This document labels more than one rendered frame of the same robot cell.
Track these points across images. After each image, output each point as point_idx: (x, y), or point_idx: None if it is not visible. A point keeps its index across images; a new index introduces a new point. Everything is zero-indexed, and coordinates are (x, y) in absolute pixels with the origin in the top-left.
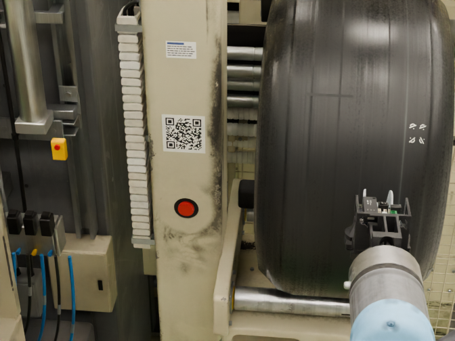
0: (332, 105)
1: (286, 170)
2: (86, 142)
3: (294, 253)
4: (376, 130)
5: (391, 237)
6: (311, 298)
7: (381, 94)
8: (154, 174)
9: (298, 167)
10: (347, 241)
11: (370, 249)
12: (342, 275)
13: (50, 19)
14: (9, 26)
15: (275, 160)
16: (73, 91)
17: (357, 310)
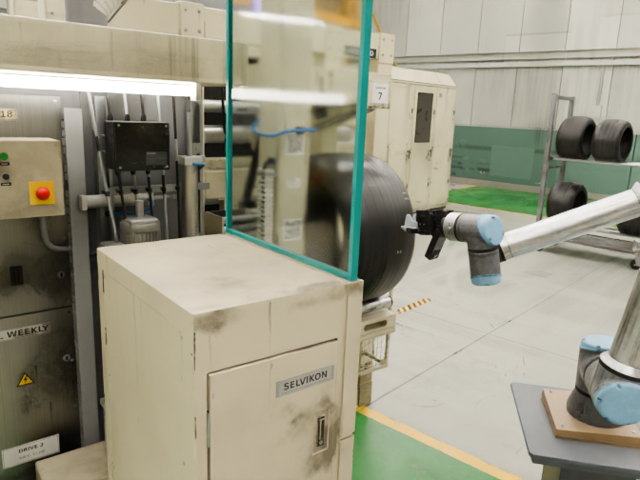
0: (376, 189)
1: (370, 218)
2: None
3: (374, 260)
4: (393, 196)
5: (450, 210)
6: None
7: (389, 183)
8: None
9: (374, 215)
10: (417, 230)
11: (449, 214)
12: (389, 270)
13: (204, 186)
14: (189, 190)
15: (363, 216)
16: (201, 234)
17: (472, 223)
